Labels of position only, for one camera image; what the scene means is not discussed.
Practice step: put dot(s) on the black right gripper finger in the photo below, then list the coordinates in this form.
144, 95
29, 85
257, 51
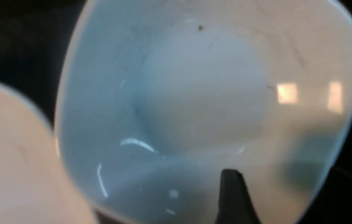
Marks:
234, 205

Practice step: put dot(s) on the white small square bowl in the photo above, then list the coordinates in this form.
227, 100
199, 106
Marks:
157, 97

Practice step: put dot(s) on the large white rectangular plate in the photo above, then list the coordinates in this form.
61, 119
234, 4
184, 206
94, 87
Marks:
34, 187

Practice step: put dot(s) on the black serving tray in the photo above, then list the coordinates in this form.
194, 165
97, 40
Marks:
34, 36

